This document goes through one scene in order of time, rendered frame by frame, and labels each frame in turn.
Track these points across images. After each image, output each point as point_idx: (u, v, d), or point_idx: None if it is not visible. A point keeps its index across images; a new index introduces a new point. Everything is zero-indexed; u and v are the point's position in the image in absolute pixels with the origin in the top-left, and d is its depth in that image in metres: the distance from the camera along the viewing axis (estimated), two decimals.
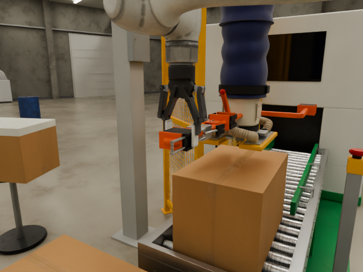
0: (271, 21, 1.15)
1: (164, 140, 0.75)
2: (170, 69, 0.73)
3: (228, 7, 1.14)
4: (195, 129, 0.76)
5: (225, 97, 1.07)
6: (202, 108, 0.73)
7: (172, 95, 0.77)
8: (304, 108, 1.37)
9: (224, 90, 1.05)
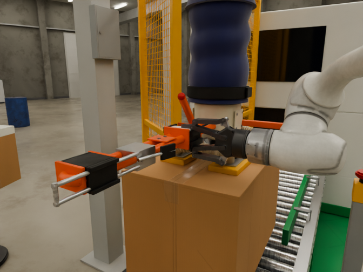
0: (252, 4, 0.87)
1: (58, 177, 0.47)
2: None
3: None
4: (188, 127, 0.79)
5: (186, 104, 0.78)
6: (207, 118, 0.75)
7: None
8: None
9: (182, 94, 0.76)
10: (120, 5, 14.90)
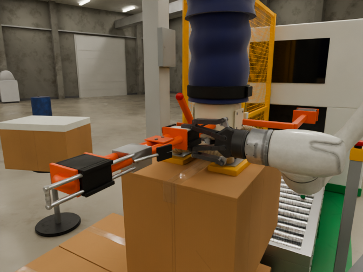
0: (251, 14, 0.86)
1: (52, 179, 0.48)
2: None
3: None
4: (188, 127, 0.79)
5: (184, 104, 0.78)
6: (207, 118, 0.75)
7: None
8: (302, 115, 1.06)
9: (181, 94, 0.76)
10: (128, 8, 15.47)
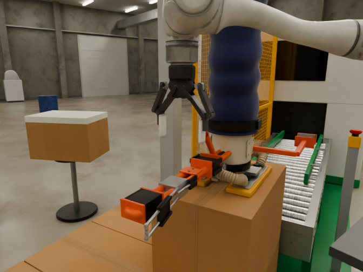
0: None
1: (125, 211, 0.64)
2: (170, 69, 0.73)
3: None
4: (202, 125, 0.74)
5: (208, 140, 0.95)
6: (207, 103, 0.72)
7: (170, 94, 0.77)
8: (302, 141, 1.24)
9: (206, 133, 0.93)
10: (131, 8, 15.66)
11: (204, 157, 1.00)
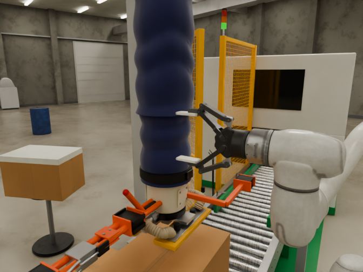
0: None
1: None
2: None
3: (140, 99, 1.04)
4: (194, 112, 0.77)
5: (129, 197, 0.96)
6: (214, 108, 0.73)
7: None
8: (239, 185, 1.26)
9: (126, 191, 0.94)
10: None
11: (129, 212, 1.01)
